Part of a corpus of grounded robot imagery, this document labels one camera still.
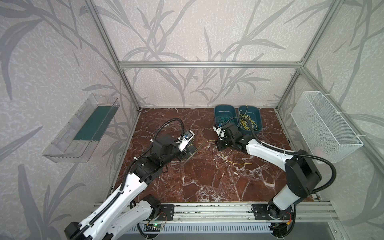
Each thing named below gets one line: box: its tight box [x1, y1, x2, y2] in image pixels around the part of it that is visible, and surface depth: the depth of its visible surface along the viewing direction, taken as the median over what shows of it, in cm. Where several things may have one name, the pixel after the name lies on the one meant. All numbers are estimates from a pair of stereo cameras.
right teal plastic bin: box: [238, 105, 263, 135], surface depth 114 cm
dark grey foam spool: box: [179, 145, 197, 161], surface depth 63 cm
